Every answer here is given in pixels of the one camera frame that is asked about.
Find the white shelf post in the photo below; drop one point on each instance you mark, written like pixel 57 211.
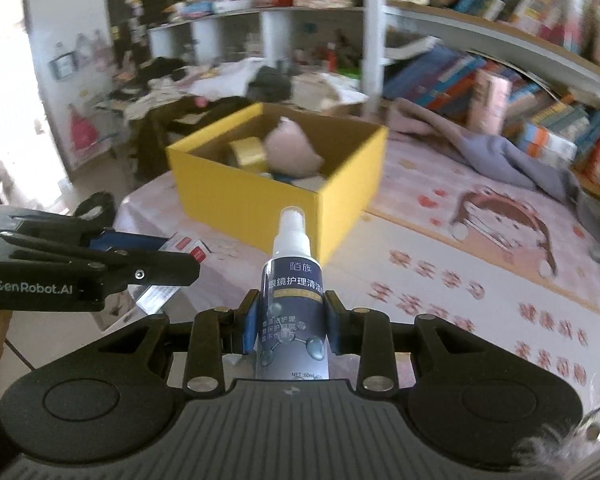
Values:
pixel 374 35

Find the tall pink carton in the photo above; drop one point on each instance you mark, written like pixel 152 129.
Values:
pixel 487 102

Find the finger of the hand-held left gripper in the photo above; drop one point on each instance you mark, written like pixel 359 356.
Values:
pixel 160 267
pixel 130 244

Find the stack of small cartons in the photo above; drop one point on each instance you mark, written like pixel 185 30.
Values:
pixel 550 145

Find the pink plush pig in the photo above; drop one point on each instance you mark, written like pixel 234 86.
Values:
pixel 292 147

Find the yellow cardboard box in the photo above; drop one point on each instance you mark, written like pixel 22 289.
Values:
pixel 250 205

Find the yellow sticky note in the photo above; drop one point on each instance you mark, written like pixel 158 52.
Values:
pixel 245 154

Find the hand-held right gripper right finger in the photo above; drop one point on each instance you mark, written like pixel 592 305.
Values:
pixel 335 320

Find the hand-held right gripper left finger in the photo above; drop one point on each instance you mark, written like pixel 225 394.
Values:
pixel 250 320

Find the white spray bottle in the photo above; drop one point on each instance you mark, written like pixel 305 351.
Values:
pixel 292 310

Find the lilac grey cloth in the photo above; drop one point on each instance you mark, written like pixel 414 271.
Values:
pixel 520 165

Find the pink checked printed tablecloth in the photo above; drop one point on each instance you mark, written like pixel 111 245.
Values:
pixel 430 270

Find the pile of clothes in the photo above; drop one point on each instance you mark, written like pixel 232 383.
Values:
pixel 220 80

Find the small red white box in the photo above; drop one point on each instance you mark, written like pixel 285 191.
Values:
pixel 187 248

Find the row of slanted books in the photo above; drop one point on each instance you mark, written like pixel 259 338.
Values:
pixel 430 75

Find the beige pink cloth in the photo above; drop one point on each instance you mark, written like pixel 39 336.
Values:
pixel 420 117

